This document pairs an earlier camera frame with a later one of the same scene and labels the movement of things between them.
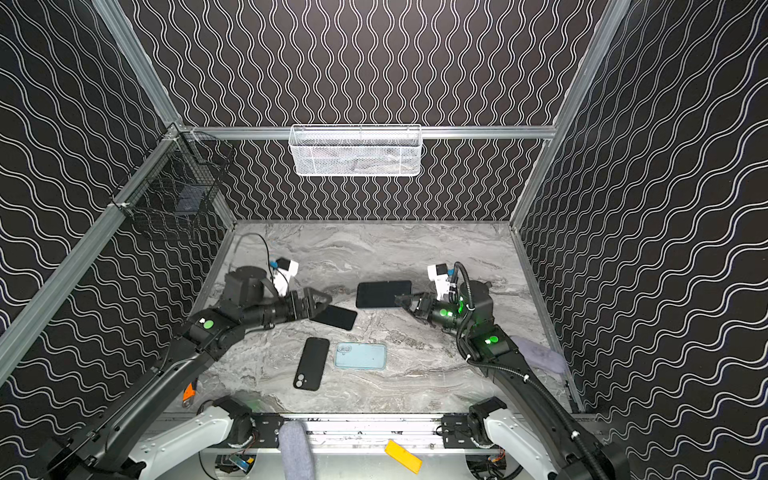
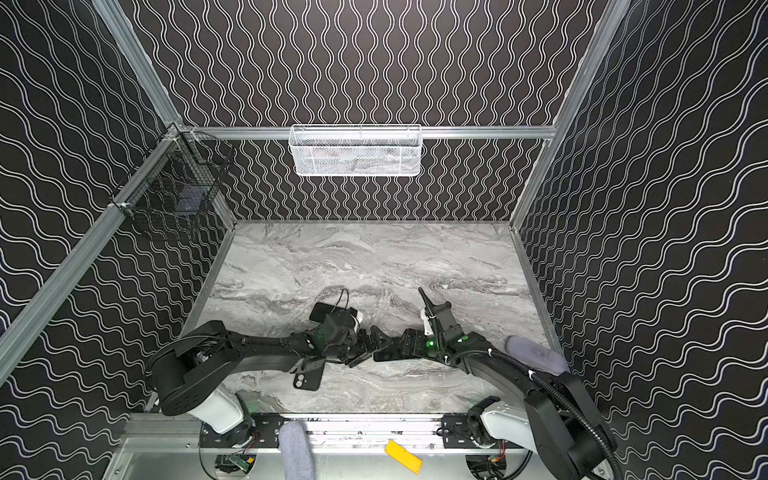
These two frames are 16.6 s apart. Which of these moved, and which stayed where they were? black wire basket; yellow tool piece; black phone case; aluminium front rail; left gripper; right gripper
Moved: right gripper; left gripper
Stayed: aluminium front rail; black phone case; black wire basket; yellow tool piece
